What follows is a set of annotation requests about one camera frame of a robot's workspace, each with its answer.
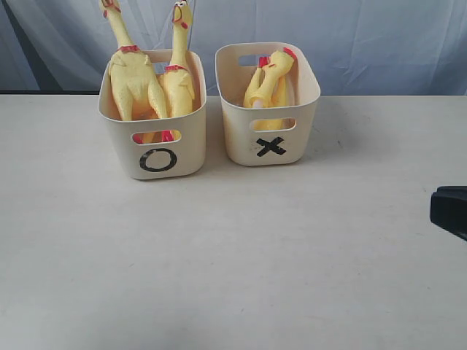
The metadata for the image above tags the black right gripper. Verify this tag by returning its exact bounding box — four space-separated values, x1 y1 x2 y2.
430 186 466 241

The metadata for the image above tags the headless yellow rubber chicken body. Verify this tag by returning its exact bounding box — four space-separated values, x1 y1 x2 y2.
242 55 297 132

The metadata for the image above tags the detached yellow chicken head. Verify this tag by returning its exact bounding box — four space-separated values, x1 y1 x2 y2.
247 47 297 108

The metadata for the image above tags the whole yellow rubber chicken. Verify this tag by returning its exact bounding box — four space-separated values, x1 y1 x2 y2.
98 1 169 122
158 0 196 143

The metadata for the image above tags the cream bin marked X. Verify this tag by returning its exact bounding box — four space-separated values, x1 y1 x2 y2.
215 42 320 166

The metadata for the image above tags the cream bin marked O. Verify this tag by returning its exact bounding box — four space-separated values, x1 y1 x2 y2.
98 51 207 180

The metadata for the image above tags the blue backdrop cloth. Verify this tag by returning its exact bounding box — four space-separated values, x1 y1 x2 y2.
1 0 466 95

